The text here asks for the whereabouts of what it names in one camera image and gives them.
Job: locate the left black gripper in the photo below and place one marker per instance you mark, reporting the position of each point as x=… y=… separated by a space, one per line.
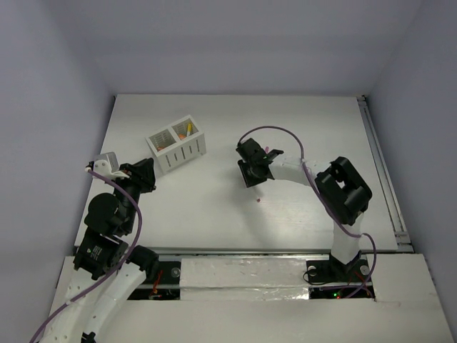
x=141 y=175

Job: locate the aluminium rail front edge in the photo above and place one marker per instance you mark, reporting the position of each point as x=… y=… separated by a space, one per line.
x=191 y=251

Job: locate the aluminium rail right edge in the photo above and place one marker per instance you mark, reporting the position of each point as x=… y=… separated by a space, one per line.
x=403 y=240

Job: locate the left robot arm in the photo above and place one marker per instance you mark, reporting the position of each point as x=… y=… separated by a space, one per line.
x=102 y=252

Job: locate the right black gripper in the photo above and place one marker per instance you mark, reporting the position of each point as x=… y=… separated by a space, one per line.
x=249 y=180

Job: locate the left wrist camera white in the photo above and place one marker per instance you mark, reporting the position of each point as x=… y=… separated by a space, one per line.
x=106 y=165

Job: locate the white foam base cover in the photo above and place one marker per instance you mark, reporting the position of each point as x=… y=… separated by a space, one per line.
x=251 y=299

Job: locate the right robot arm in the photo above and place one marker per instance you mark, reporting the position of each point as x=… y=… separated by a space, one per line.
x=339 y=187

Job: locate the white two-compartment slotted holder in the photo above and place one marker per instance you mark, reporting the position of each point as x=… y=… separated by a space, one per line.
x=177 y=151

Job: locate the aluminium rail edge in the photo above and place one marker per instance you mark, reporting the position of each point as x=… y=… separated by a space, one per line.
x=403 y=240
x=191 y=251

